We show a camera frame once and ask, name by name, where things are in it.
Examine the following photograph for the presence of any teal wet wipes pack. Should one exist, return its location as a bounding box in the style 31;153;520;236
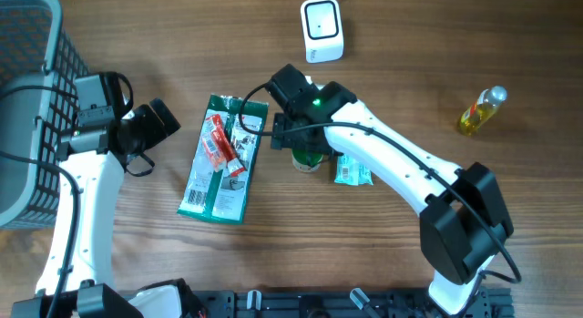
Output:
334;155;373;186

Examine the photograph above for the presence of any green 3M gloves package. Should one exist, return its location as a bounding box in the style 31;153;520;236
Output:
178;95;269;224

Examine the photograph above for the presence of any red snack packet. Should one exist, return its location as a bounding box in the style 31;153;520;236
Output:
200;114;245;177

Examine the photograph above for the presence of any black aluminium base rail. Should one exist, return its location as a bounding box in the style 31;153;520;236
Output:
108;288;516;318

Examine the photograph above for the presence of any yellow oil bottle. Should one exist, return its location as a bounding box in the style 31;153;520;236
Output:
458;86;507;136

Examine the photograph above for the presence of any grey mesh shopping basket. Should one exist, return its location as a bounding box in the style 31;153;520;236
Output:
1;0;88;230

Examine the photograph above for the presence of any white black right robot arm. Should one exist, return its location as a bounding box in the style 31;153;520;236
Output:
264;64;517;315

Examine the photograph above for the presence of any green white round tub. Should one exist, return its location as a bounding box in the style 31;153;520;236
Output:
291;149;323;173

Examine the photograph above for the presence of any white cube barcode scanner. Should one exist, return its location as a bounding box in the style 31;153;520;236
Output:
300;0;344;64

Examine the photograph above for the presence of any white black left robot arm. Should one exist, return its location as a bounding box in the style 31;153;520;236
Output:
11;72;185;317

